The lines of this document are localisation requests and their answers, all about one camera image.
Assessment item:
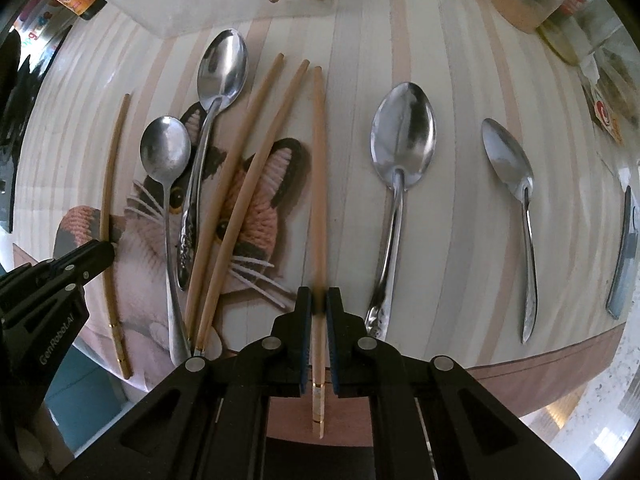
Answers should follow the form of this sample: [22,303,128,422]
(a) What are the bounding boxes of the grey handled knife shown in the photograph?
[605,185,640,320]

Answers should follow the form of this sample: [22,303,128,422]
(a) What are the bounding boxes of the plain tan chopstick gold bands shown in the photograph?
[192,59,311,356]
[100,92,135,380]
[184,53,286,348]
[307,65,328,441]

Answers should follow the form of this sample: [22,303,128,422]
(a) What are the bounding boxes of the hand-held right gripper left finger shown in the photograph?
[60,286,313,480]

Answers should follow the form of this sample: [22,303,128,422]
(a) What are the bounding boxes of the large steel spoon embossed handle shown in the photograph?
[176,29,250,292]
[364,81,438,342]

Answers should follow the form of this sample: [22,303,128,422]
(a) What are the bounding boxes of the medium steel spoon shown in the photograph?
[481,118,540,345]

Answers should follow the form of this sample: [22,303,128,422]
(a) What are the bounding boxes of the small round-bowl steel spoon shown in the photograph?
[139,116,193,367]

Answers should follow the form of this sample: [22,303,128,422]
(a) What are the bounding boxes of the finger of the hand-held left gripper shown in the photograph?
[0,240,117,332]

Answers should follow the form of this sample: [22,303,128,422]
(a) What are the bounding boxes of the packet with red logo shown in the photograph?
[580,60,640,146]

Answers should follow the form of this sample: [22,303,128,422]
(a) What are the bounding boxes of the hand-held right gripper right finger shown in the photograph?
[326,286,583,480]

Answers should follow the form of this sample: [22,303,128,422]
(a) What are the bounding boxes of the striped cat print tablecloth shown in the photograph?
[12,0,640,441]

